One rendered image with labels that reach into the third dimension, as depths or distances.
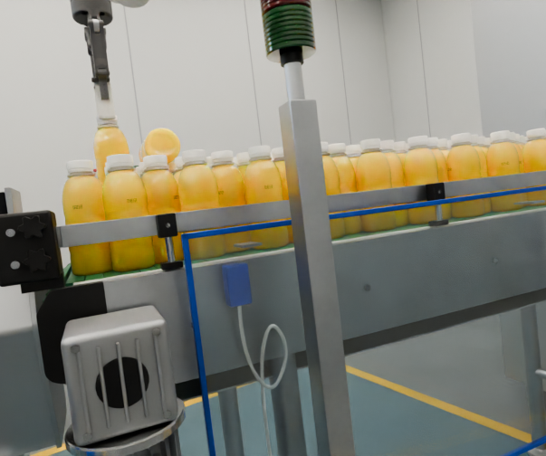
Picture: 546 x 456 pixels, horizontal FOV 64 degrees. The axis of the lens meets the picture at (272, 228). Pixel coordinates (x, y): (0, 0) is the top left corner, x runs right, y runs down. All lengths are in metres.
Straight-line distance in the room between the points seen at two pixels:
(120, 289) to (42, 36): 3.44
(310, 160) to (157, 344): 0.28
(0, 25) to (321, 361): 3.67
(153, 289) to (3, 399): 0.29
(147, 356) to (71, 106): 3.40
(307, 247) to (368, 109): 4.79
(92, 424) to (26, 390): 0.27
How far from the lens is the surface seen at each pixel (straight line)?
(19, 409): 0.83
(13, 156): 3.73
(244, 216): 0.70
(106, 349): 0.53
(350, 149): 0.94
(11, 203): 0.83
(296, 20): 0.58
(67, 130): 3.79
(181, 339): 0.67
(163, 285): 0.65
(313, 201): 0.55
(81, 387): 0.53
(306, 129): 0.56
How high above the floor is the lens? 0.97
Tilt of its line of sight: 3 degrees down
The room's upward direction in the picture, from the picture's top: 7 degrees counter-clockwise
